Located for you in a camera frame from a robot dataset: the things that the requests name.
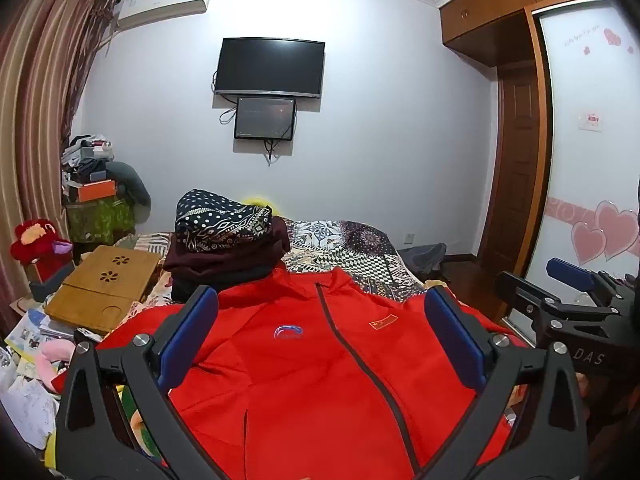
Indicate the pile of mixed clutter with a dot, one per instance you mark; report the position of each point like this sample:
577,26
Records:
85,160

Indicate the patchwork patterned bed sheet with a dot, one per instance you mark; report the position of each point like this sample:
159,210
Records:
350,250

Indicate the stack of folded dark clothes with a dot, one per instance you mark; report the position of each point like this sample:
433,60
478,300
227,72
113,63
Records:
235,257

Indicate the white wall socket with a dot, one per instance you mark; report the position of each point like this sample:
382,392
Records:
410,238

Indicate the wall-mounted black television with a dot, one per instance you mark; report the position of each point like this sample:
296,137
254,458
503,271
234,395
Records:
270,66

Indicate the navy patterned folded cloth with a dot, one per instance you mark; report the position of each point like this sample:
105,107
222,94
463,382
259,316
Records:
220,220

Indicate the dark bag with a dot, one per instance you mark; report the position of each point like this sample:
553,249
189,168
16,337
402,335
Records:
425,260

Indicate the brown wooden door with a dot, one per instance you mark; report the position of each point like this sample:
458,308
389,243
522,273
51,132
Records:
520,170

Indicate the wooden overhead cabinet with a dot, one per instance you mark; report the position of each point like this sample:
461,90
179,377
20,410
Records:
500,15

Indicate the white switch plate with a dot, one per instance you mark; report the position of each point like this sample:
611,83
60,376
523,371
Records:
590,121

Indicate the red zip jacket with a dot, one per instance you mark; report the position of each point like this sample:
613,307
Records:
300,385

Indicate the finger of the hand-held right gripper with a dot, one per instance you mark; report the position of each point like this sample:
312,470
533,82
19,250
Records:
530,292
570,272

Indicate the pile of papers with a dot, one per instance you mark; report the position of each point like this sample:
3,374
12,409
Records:
25,395

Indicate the yellow object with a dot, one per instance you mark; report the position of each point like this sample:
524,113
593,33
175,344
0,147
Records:
262,204

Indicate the striped brown curtain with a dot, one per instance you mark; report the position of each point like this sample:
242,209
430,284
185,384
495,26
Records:
40,110

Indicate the wooden lap table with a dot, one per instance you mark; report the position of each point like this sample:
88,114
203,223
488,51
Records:
100,285

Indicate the small black wall monitor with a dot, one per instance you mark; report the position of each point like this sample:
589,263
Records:
265,117

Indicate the black folded garment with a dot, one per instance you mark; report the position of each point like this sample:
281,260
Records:
210,282

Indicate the red plush toy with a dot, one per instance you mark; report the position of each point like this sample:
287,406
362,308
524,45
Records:
35,245

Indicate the white air conditioner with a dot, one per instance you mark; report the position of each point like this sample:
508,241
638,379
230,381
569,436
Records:
160,2

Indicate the heart-printed sliding wardrobe door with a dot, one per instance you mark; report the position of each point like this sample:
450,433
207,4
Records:
590,185

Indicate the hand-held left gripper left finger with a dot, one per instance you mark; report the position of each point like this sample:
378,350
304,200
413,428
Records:
186,340

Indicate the grey garment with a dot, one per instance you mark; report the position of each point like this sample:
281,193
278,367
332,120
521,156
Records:
131,182

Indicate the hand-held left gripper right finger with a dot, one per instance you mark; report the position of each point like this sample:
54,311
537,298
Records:
456,342

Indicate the orange box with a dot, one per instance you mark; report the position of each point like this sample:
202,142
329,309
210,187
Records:
95,191

